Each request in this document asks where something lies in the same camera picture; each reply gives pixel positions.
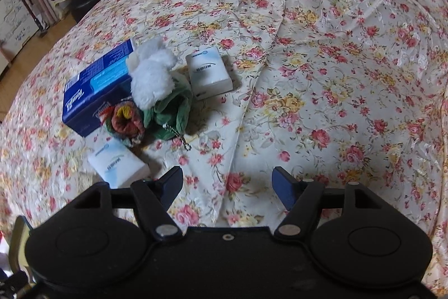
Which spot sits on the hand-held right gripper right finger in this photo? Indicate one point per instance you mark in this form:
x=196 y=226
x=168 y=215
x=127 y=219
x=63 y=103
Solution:
x=283 y=187

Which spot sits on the white green plush toy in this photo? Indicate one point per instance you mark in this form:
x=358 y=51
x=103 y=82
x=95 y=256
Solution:
x=150 y=81

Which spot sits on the blue tissue box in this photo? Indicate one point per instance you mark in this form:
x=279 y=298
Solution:
x=91 y=92

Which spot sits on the floral bedspread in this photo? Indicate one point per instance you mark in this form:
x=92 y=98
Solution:
x=315 y=57

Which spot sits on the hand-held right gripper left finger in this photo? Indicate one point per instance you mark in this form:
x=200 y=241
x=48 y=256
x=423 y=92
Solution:
x=171 y=187

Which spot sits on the white cabinet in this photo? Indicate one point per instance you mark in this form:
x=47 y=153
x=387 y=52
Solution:
x=14 y=18

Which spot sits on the white pocket tissue pack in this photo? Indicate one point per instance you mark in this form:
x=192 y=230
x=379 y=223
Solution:
x=208 y=74
x=115 y=166

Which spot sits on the red blue patterned pouch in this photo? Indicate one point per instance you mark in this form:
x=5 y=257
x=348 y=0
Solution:
x=124 y=124

